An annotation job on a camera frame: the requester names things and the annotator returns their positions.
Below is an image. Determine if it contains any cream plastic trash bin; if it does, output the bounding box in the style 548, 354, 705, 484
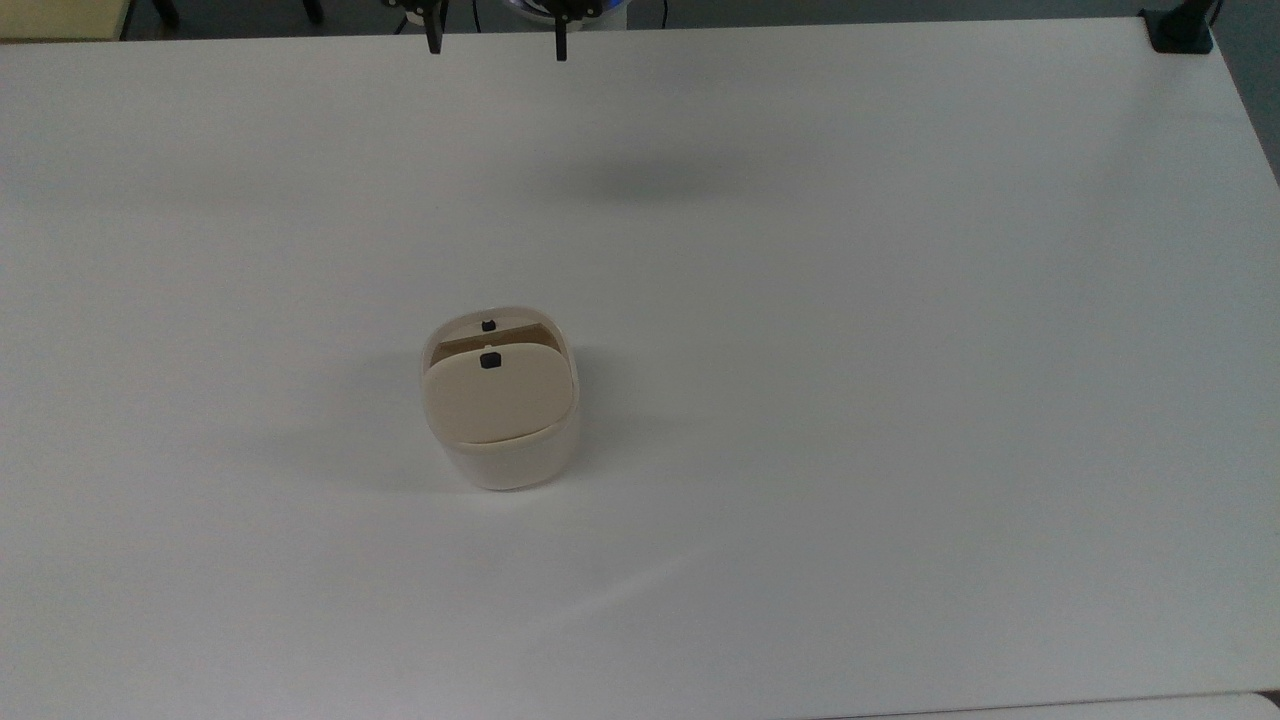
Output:
418, 305, 582, 492

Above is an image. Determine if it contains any cream trash bin lid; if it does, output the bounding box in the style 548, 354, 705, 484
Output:
421, 343, 579, 444

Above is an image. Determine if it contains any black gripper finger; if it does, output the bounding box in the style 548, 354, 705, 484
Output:
546, 0, 607, 63
383, 0, 449, 56

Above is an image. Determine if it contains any yellowish wooden table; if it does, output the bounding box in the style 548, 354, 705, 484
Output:
0, 0, 134, 43

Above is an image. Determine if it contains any black pole clamp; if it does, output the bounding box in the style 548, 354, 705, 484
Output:
1138, 0, 1223, 55

